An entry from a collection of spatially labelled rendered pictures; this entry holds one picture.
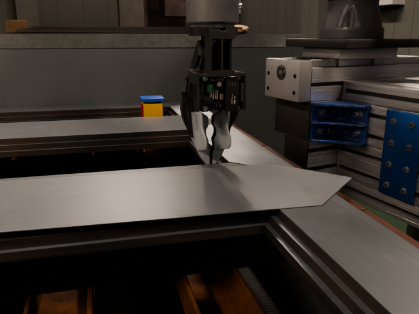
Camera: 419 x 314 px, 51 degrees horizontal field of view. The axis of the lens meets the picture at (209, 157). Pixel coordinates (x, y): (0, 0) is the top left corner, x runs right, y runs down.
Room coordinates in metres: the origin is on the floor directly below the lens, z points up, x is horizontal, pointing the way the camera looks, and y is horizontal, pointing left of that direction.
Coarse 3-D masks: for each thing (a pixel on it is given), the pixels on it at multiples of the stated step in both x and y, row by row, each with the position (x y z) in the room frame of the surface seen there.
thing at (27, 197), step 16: (0, 192) 0.53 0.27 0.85; (16, 192) 0.53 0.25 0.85; (32, 192) 0.53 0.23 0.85; (48, 192) 0.53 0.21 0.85; (0, 208) 0.48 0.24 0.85; (16, 208) 0.48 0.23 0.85; (32, 208) 0.48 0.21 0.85; (0, 224) 0.43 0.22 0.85; (16, 224) 0.43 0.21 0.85; (32, 224) 0.43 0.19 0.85
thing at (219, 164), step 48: (0, 144) 0.84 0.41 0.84; (48, 144) 0.85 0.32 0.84; (96, 144) 0.87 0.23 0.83; (144, 144) 0.89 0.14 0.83; (192, 144) 0.89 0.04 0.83; (0, 240) 0.42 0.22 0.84; (48, 240) 0.43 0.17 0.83; (96, 240) 0.44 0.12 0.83; (144, 240) 0.45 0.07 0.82; (192, 240) 0.46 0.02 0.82; (288, 240) 0.43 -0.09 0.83; (336, 288) 0.33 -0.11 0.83
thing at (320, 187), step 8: (280, 168) 0.64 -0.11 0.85; (288, 168) 0.64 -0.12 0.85; (296, 168) 0.64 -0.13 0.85; (288, 176) 0.60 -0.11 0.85; (296, 176) 0.60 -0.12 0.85; (304, 176) 0.60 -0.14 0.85; (312, 176) 0.60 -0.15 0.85; (320, 176) 0.60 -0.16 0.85; (328, 176) 0.60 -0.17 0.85; (296, 184) 0.56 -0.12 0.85; (304, 184) 0.56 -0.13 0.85; (312, 184) 0.56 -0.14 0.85; (320, 184) 0.56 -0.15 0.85; (328, 184) 0.56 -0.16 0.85; (336, 184) 0.56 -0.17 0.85; (312, 192) 0.53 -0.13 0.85; (320, 192) 0.53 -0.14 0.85; (328, 192) 0.53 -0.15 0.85; (336, 192) 0.53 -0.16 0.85; (320, 200) 0.50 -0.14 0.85; (328, 200) 0.50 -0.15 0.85
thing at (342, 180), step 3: (327, 174) 0.60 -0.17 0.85; (330, 174) 0.60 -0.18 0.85; (333, 174) 0.60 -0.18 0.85; (336, 174) 0.60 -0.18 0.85; (330, 177) 0.59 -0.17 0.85; (333, 177) 0.59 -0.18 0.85; (336, 177) 0.59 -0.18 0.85; (339, 177) 0.59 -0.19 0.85; (342, 177) 0.59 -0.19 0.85; (345, 177) 0.59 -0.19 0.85; (348, 177) 0.59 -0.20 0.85; (336, 180) 0.58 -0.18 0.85; (339, 180) 0.58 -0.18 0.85; (342, 180) 0.58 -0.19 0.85; (345, 180) 0.58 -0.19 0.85; (348, 180) 0.58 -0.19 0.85; (339, 183) 0.57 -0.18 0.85; (342, 183) 0.57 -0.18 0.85; (345, 183) 0.57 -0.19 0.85
